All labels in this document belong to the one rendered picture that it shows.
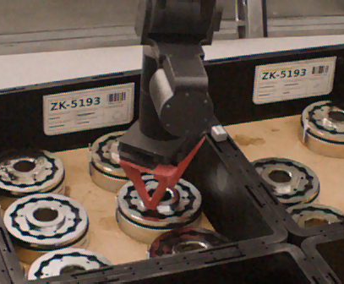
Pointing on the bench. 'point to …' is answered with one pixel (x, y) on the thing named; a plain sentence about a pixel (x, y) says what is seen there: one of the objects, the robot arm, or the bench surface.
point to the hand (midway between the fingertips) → (160, 190)
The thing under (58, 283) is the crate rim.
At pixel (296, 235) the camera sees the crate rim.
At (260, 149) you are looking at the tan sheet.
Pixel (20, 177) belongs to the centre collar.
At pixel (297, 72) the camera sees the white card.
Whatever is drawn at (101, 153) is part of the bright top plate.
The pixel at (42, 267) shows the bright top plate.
